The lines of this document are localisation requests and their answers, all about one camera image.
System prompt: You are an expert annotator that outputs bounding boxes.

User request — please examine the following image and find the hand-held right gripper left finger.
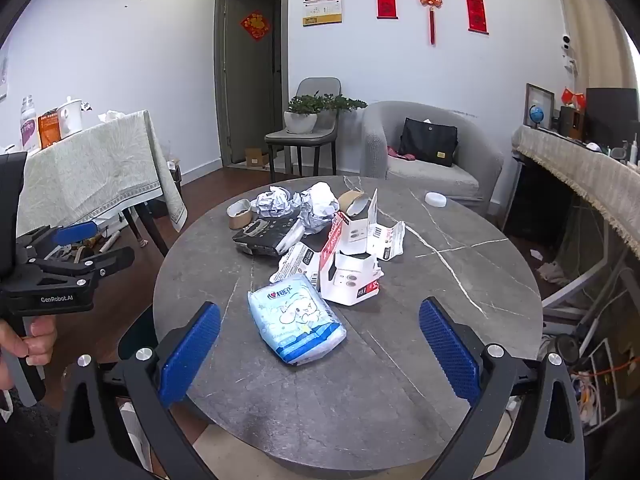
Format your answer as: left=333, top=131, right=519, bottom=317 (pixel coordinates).
left=52, top=302, right=221, bottom=480

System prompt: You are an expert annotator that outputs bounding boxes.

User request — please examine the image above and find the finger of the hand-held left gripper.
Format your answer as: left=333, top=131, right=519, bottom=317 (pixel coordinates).
left=17, top=221, right=99, bottom=261
left=30, top=246, right=136, bottom=288

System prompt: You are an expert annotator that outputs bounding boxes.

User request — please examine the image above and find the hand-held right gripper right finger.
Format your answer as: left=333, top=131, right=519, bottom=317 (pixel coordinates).
left=419, top=297, right=586, bottom=480

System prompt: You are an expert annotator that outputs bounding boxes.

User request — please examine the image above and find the blue trash bin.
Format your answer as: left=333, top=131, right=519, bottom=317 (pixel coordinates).
left=119, top=304, right=162, bottom=361

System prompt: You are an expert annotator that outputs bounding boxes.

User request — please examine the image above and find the blue tissue packet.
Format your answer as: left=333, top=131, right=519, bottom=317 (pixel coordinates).
left=247, top=274, right=347, bottom=367

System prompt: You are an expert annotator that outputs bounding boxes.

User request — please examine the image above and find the person's left hand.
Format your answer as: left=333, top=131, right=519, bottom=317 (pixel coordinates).
left=0, top=317, right=58, bottom=391

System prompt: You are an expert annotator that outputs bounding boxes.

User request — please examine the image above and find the pale green tablecloth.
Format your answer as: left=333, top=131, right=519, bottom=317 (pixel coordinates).
left=15, top=109, right=188, bottom=238

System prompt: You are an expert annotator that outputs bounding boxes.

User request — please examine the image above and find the orange box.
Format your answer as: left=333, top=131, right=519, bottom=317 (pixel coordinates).
left=37, top=110, right=63, bottom=150

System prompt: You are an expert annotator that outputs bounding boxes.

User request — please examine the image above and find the white kettle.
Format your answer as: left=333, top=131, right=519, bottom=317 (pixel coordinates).
left=54, top=97, right=83, bottom=138

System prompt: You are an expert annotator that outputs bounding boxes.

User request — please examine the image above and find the white bottle purple label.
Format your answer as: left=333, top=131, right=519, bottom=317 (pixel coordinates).
left=19, top=95, right=41, bottom=153

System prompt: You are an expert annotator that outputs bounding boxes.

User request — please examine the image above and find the white red cardboard box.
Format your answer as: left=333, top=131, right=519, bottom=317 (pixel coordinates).
left=319, top=189, right=407, bottom=307

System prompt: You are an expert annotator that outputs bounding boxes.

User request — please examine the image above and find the small brown tape roll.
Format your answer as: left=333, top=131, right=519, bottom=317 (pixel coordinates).
left=226, top=198, right=252, bottom=231

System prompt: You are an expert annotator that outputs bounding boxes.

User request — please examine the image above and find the black flat box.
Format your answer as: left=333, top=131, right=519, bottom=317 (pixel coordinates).
left=231, top=218, right=301, bottom=257

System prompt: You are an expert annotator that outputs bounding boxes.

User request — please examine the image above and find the white plastic package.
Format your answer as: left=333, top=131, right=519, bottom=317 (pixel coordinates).
left=270, top=240, right=321, bottom=291

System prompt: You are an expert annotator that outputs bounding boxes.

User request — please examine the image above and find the crumpled grey paper ball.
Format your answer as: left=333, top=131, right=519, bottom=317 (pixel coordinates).
left=250, top=185, right=303, bottom=220

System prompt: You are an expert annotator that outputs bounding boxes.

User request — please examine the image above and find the grey armchair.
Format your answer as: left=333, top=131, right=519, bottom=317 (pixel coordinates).
left=361, top=101, right=505, bottom=213

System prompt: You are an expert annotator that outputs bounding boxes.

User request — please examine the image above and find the crumpled white paper ball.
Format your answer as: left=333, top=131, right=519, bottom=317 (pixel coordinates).
left=299, top=182, right=341, bottom=236

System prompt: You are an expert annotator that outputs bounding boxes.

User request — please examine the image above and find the black bag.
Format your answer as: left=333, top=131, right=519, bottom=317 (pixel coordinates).
left=398, top=117, right=459, bottom=168

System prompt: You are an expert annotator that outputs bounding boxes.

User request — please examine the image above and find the grey green door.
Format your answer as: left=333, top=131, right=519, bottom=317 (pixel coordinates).
left=215, top=0, right=290, bottom=167

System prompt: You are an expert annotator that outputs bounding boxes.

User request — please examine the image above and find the grey dining chair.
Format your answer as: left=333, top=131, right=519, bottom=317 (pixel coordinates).
left=264, top=78, right=343, bottom=183

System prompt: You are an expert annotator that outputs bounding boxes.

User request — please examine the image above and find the beige fringed cloth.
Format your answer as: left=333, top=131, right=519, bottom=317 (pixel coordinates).
left=515, top=125, right=640, bottom=261

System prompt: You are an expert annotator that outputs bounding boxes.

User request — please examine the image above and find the potted green plant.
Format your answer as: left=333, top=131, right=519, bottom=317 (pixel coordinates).
left=284, top=92, right=368, bottom=135

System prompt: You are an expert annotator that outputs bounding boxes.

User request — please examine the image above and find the wooden speaker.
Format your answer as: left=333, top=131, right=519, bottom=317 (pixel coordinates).
left=559, top=106, right=586, bottom=138

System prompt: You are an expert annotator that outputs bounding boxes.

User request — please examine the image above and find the framed picture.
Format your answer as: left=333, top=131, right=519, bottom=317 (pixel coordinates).
left=523, top=83, right=555, bottom=128

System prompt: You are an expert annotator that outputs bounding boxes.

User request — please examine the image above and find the red diamond door sticker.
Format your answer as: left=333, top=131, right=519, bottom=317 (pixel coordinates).
left=240, top=10, right=271, bottom=42

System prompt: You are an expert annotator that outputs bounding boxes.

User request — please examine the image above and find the black monitor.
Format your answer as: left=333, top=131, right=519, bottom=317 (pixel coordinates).
left=585, top=87, right=640, bottom=148

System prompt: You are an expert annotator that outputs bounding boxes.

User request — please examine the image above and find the wall calendar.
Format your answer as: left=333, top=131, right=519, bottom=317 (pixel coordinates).
left=303, top=0, right=343, bottom=27

